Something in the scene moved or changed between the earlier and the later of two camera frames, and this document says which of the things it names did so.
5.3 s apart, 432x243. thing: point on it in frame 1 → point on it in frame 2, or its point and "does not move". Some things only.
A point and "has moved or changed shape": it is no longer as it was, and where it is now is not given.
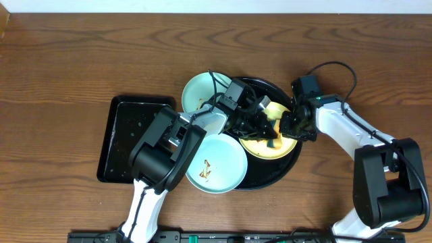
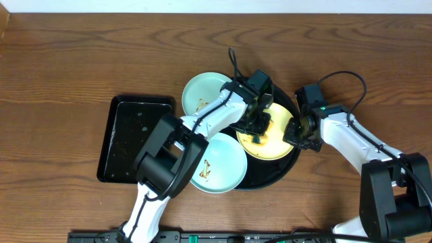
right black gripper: (285, 128) → (289, 136)
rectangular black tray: (129, 120) does not move
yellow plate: (257, 146) does not move
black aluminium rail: (225, 237) does not move
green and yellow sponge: (274, 118) has moved or changed shape
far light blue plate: (199, 90) does not move
